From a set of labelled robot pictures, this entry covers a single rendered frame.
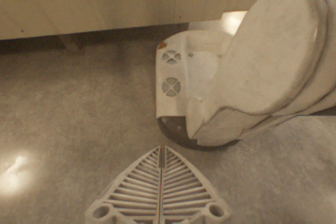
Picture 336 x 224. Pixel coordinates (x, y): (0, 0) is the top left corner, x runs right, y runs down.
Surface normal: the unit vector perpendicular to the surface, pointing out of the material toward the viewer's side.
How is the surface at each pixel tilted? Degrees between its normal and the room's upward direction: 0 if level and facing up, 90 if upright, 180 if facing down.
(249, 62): 90
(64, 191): 0
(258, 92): 89
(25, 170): 0
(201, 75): 0
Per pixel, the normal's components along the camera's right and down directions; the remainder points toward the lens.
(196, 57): 0.03, -0.43
